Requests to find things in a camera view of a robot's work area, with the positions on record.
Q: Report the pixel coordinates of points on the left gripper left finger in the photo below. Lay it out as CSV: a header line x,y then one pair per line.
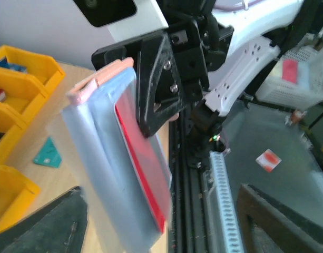
x,y
59,226

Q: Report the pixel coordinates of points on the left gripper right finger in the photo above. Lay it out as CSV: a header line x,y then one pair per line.
x,y
268,225

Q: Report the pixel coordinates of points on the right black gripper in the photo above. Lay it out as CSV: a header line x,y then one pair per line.
x,y
171,64

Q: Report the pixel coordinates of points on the white slotted cable duct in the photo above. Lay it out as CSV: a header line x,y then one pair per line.
x,y
230,235

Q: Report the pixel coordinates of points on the teal card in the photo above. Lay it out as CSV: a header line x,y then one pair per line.
x,y
48,155

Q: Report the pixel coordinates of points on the yellow bin with black cards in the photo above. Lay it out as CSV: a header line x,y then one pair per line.
x,y
12,127

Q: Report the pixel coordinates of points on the yellow bin with red cards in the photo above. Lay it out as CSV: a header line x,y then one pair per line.
x,y
25,94

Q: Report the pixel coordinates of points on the blue card stack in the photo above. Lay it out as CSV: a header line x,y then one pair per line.
x,y
4,63

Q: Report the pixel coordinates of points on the white red card on floor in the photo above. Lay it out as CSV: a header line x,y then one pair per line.
x,y
268,160

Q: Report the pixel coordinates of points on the yellow bin with beige cards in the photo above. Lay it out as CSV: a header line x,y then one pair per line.
x,y
17,192

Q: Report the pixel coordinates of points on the yellow bin with blue cards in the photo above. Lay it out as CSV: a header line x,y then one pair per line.
x,y
41,70

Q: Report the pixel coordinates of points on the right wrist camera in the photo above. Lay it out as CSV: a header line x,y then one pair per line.
x,y
124,19

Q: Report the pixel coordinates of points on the white perforated basket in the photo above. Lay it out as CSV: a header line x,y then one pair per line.
x,y
296,81

